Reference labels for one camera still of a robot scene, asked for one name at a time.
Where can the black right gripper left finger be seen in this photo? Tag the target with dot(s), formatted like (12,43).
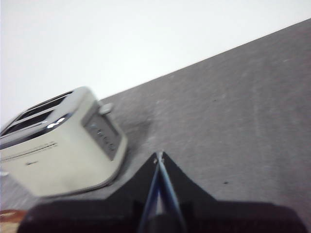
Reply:
(97,216)

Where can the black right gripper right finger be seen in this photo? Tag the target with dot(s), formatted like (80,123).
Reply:
(230,218)

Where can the brown bread slice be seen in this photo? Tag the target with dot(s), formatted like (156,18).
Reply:
(9,221)

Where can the cream two-slot toaster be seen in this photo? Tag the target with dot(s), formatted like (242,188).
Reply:
(60,165)

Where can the toaster lever knob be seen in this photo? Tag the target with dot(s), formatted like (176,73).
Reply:
(107,108)

